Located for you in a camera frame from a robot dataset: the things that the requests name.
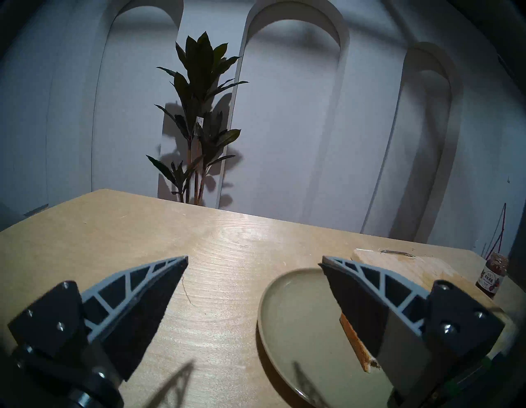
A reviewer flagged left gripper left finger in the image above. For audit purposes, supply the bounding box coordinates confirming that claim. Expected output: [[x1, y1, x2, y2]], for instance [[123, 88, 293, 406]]
[[7, 255, 189, 382]]

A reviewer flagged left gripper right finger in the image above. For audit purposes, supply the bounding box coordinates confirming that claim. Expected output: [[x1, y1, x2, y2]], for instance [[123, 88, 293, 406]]
[[319, 255, 506, 399]]

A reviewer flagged round green plate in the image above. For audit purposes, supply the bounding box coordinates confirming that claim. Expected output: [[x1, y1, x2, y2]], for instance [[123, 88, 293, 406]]
[[257, 267, 411, 408]]

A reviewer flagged slice of bread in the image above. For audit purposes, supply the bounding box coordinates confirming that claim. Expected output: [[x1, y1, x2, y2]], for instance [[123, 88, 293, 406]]
[[339, 313, 381, 373]]

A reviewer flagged glass jam jar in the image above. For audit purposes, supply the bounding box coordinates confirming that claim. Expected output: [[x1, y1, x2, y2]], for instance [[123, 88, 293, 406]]
[[475, 252, 509, 299]]

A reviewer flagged wooden cutting board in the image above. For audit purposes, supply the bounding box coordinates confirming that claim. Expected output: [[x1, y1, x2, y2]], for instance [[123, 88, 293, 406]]
[[351, 248, 506, 313]]

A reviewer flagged tall potted leafy plant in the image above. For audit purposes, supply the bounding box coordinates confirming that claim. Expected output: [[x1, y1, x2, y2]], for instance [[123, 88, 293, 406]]
[[146, 32, 249, 206]]

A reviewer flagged red-handled broom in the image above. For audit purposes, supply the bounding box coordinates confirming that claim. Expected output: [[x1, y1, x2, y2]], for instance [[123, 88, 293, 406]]
[[481, 203, 507, 257]]

